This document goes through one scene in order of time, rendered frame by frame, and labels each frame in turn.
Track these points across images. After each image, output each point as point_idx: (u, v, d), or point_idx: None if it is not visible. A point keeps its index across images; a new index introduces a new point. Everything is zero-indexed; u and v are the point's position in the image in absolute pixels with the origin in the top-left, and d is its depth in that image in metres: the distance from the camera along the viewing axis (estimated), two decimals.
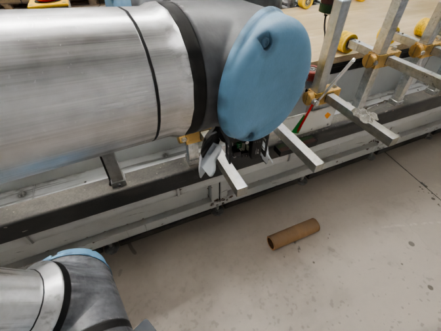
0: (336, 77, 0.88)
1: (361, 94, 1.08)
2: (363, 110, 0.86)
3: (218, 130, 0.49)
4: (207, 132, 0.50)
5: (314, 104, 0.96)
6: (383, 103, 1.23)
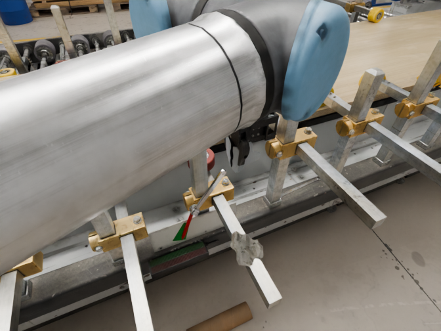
0: (209, 188, 0.61)
1: (273, 183, 0.81)
2: (243, 240, 0.60)
3: (246, 134, 0.48)
4: (243, 152, 0.49)
5: (191, 214, 0.69)
6: (315, 181, 0.96)
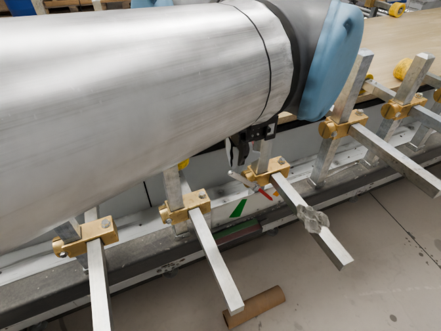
0: (239, 180, 0.64)
1: (321, 164, 0.85)
2: (310, 211, 0.64)
3: (245, 134, 0.48)
4: (243, 152, 0.49)
5: None
6: (354, 165, 1.00)
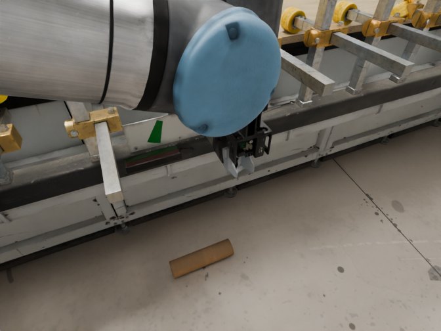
0: None
1: None
2: None
3: None
4: (212, 143, 0.51)
5: None
6: (288, 104, 1.01)
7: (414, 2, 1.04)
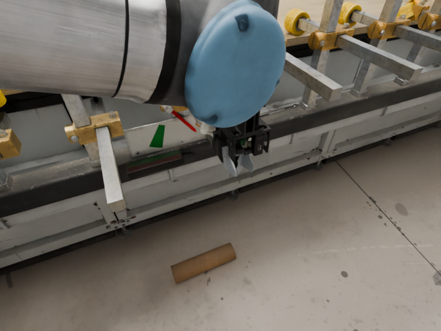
0: None
1: None
2: None
3: (218, 129, 0.49)
4: (212, 142, 0.51)
5: (168, 113, 0.72)
6: (292, 108, 0.99)
7: (420, 4, 1.03)
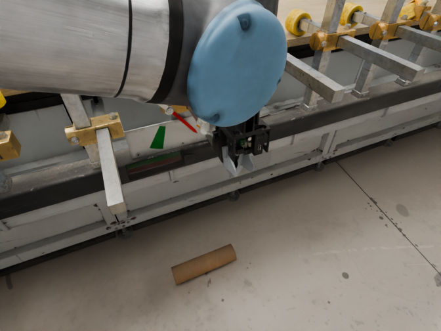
0: None
1: None
2: None
3: (218, 129, 0.49)
4: (212, 142, 0.51)
5: (168, 114, 0.72)
6: (293, 108, 0.99)
7: (421, 4, 1.02)
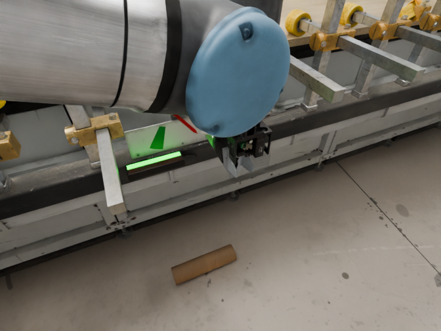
0: None
1: None
2: None
3: None
4: (212, 142, 0.51)
5: (168, 114, 0.72)
6: (293, 108, 0.99)
7: (421, 4, 1.02)
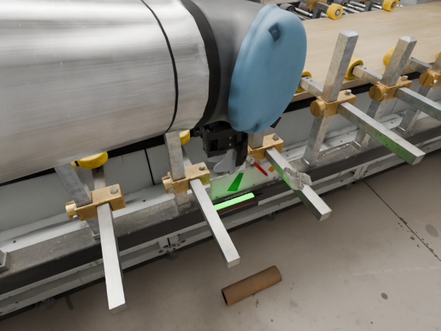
0: None
1: (313, 142, 0.92)
2: (294, 172, 0.72)
3: None
4: None
5: (251, 164, 0.80)
6: (345, 146, 1.07)
7: None
